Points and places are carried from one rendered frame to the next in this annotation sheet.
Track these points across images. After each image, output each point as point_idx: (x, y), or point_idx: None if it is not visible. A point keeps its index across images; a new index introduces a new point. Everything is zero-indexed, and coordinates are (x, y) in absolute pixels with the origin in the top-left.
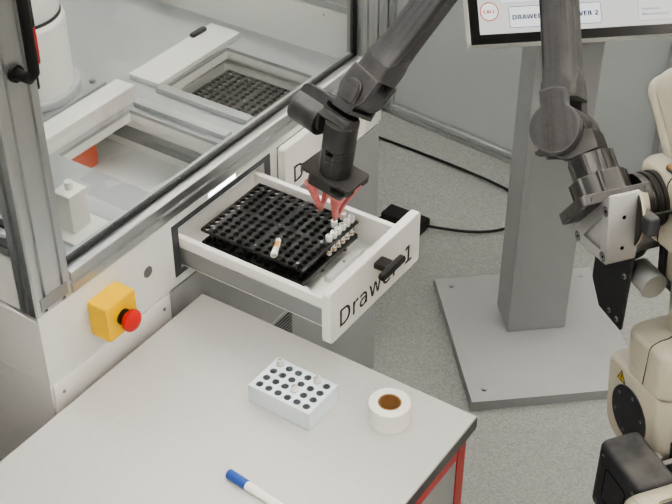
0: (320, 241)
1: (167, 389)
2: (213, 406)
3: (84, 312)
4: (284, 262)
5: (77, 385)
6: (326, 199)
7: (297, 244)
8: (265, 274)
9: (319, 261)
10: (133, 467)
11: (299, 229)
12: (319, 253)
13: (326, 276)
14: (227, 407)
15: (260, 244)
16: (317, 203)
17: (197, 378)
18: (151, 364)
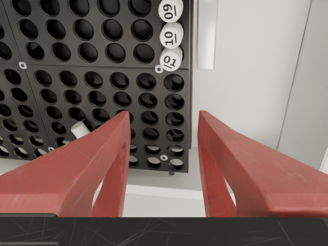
0: (156, 71)
1: (132, 215)
2: (185, 215)
3: None
4: (140, 167)
5: None
6: (122, 129)
7: (117, 108)
8: (132, 193)
9: (176, 75)
10: None
11: (74, 55)
12: (185, 111)
13: (202, 68)
14: (198, 213)
15: (56, 140)
16: (125, 193)
17: (144, 196)
18: (93, 198)
